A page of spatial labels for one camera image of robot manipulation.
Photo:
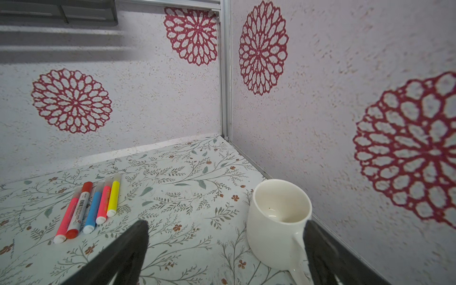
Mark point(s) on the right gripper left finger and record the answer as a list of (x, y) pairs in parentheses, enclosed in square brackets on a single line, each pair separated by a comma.
[(121, 262)]

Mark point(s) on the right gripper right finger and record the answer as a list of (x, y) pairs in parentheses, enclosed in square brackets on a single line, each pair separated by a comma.
[(330, 263)]

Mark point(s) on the pink highlighter pen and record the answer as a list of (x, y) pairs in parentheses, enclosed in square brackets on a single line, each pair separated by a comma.
[(60, 236), (104, 201)]

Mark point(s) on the blue highlighter pen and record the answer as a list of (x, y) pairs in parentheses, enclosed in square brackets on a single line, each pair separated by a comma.
[(90, 222)]

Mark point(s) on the white marker pen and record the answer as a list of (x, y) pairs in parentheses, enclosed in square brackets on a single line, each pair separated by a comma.
[(76, 221)]

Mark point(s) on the yellow highlighter pen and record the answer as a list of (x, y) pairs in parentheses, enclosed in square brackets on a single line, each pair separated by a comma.
[(114, 195)]

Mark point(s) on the white ceramic mug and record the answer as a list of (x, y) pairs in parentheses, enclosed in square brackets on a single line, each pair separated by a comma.
[(277, 216)]

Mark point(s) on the dark grey wall shelf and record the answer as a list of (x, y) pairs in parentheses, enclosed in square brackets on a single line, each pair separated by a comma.
[(97, 13)]

